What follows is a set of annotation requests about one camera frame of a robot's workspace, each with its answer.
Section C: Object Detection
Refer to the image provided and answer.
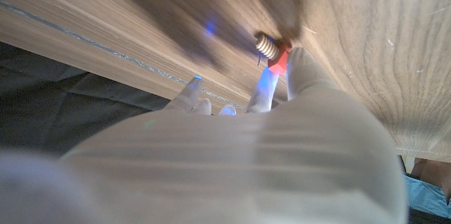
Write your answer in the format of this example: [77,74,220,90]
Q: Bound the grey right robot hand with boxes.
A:
[0,46,412,224]

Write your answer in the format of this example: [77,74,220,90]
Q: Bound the red-headed wooden screw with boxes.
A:
[254,32,290,76]

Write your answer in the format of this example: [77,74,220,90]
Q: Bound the person's bare leg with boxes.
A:
[410,157,451,206]

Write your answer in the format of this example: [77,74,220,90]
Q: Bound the black backdrop curtain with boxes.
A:
[0,40,172,154]

